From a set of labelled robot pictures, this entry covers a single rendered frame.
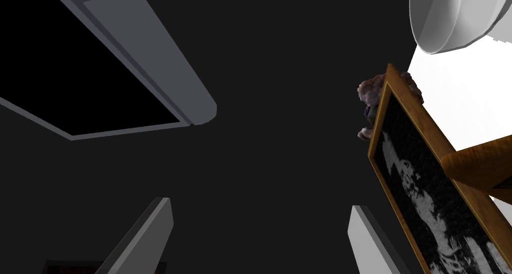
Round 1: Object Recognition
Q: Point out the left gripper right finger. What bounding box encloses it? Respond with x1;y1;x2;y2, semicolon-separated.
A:
347;205;409;274

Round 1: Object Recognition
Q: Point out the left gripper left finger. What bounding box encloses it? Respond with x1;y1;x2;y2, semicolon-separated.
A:
94;197;175;274

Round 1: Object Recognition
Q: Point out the white round lamp shade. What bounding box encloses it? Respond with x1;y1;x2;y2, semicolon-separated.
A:
408;0;512;55

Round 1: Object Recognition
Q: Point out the wooden framed black-and-white picture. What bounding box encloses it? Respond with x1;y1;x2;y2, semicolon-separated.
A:
367;63;512;274

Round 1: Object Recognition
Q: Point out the wooden shelf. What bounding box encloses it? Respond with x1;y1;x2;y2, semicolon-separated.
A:
441;135;512;205

